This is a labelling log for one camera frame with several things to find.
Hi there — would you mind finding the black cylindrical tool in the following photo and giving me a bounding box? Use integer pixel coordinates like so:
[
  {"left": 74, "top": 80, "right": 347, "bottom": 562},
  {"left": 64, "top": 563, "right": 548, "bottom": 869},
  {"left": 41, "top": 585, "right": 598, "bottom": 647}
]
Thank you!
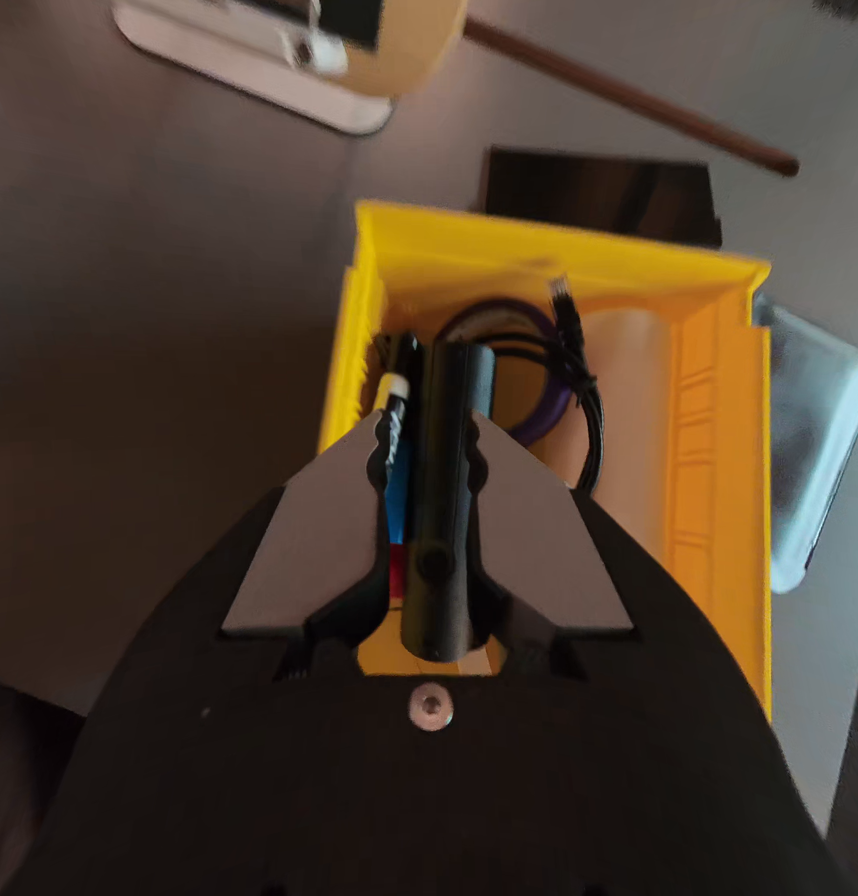
[{"left": 401, "top": 341, "right": 496, "bottom": 662}]

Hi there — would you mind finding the blue rectangular block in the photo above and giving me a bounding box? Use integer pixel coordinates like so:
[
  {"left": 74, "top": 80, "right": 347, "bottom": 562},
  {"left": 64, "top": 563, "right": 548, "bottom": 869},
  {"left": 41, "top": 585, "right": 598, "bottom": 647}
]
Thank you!
[{"left": 383, "top": 434, "right": 412, "bottom": 547}]

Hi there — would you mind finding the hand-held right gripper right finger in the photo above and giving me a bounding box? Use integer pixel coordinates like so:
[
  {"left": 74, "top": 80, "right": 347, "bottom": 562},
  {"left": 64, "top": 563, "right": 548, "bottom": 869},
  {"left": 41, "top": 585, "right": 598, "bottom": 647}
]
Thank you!
[{"left": 467, "top": 412, "right": 639, "bottom": 648}]

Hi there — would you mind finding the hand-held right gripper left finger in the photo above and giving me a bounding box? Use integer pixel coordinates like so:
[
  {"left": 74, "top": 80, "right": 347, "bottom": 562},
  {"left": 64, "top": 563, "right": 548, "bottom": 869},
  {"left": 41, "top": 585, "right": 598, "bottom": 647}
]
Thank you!
[{"left": 221, "top": 409, "right": 395, "bottom": 655}]

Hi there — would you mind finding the thin brown wooden stick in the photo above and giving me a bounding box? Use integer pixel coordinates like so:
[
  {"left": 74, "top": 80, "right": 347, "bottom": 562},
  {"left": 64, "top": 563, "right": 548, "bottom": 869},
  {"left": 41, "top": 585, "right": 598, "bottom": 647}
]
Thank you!
[{"left": 463, "top": 17, "right": 801, "bottom": 177}]

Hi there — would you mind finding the wooden book stand black panel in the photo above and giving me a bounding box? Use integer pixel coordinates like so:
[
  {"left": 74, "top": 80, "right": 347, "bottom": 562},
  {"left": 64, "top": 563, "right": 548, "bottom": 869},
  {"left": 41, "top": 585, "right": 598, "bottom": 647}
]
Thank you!
[{"left": 110, "top": 0, "right": 468, "bottom": 135}]

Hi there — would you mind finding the glossy rectangular plate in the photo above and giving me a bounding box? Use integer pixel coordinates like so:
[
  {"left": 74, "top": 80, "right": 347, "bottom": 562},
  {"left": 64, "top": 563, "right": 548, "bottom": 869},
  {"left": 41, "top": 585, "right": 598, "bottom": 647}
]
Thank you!
[{"left": 484, "top": 147, "right": 724, "bottom": 249}]

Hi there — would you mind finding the yellow storage bin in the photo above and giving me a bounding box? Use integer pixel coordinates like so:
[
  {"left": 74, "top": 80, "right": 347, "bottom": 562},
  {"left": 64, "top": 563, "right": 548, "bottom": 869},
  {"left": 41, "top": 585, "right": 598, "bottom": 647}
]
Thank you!
[{"left": 317, "top": 199, "right": 774, "bottom": 722}]

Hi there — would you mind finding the purple coiled cable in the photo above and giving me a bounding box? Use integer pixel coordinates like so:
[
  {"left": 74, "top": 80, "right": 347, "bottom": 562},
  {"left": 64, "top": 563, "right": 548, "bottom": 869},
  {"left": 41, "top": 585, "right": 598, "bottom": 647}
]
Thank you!
[{"left": 436, "top": 300, "right": 577, "bottom": 449}]

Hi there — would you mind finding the grey metal plate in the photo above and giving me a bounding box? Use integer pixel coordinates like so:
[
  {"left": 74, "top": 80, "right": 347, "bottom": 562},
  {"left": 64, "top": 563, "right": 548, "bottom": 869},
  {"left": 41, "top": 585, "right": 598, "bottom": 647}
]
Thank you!
[{"left": 751, "top": 294, "right": 858, "bottom": 596}]

